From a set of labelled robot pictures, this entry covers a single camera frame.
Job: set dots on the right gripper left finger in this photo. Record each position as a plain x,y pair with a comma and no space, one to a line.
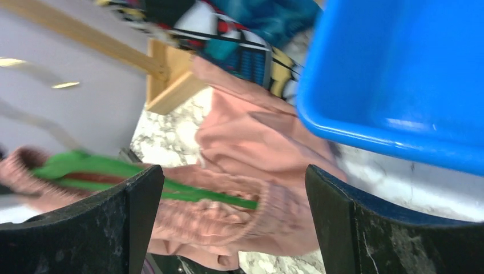
107,232

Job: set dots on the green hanger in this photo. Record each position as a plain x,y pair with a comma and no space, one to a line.
80,170

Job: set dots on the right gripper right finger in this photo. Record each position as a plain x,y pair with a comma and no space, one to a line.
359,232

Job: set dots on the wooden clothes rack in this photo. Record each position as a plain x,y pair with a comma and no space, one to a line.
170,81

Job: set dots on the comic print shorts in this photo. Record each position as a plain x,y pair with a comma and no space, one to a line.
200,27

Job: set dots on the teal patterned shorts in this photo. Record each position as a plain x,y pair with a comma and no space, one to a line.
276,21

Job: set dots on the blue plastic bin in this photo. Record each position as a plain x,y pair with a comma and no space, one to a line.
399,78

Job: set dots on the pink shorts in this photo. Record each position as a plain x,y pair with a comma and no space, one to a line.
253,146

